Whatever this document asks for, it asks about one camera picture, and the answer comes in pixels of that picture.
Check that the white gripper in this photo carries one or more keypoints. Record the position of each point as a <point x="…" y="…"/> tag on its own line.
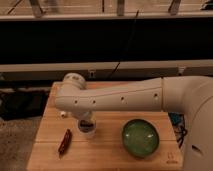
<point x="86" y="120"/>

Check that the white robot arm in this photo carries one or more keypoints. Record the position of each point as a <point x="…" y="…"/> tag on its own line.
<point x="189" y="95"/>

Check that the white ceramic cup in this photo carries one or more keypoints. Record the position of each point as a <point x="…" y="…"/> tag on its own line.
<point x="88" y="134"/>

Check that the green ceramic bowl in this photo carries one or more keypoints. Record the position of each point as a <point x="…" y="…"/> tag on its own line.
<point x="140" y="138"/>

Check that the white toothpaste tube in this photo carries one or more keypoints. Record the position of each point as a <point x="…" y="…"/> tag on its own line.
<point x="63" y="114"/>

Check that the wall power outlet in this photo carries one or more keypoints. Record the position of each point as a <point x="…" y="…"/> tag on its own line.
<point x="92" y="74"/>

